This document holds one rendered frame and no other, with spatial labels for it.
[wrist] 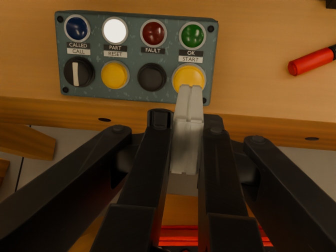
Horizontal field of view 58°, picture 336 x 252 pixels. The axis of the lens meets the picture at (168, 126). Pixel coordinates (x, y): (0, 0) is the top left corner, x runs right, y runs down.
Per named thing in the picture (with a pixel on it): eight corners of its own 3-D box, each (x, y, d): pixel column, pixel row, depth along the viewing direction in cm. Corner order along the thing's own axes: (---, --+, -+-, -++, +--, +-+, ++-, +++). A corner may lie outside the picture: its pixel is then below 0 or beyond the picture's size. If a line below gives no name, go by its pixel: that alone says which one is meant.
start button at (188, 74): (202, 95, 29) (203, 99, 28) (172, 93, 29) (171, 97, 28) (205, 65, 28) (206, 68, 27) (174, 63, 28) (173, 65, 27)
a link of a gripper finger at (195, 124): (188, 120, 14) (204, 121, 14) (191, 84, 21) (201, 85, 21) (183, 175, 15) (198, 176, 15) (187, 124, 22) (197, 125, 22)
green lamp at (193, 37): (203, 50, 27) (204, 42, 26) (179, 48, 28) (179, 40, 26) (204, 31, 28) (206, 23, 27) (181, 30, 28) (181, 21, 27)
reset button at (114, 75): (128, 87, 29) (125, 91, 28) (103, 85, 29) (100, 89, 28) (128, 62, 28) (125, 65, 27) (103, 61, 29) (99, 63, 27)
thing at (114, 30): (127, 44, 28) (124, 37, 26) (103, 43, 28) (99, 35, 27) (129, 26, 28) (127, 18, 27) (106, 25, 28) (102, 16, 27)
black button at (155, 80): (164, 90, 29) (162, 93, 28) (139, 88, 29) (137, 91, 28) (165, 65, 28) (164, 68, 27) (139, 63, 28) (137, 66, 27)
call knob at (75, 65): (93, 86, 30) (89, 89, 28) (67, 84, 30) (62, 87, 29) (92, 59, 29) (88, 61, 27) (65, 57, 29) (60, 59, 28)
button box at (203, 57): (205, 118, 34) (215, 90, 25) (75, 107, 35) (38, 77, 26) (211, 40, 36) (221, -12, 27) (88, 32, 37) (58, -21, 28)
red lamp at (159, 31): (165, 47, 28) (164, 39, 26) (141, 45, 28) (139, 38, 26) (167, 29, 28) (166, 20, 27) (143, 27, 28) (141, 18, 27)
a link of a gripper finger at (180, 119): (183, 175, 15) (169, 173, 16) (187, 124, 22) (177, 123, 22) (188, 120, 14) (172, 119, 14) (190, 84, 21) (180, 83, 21)
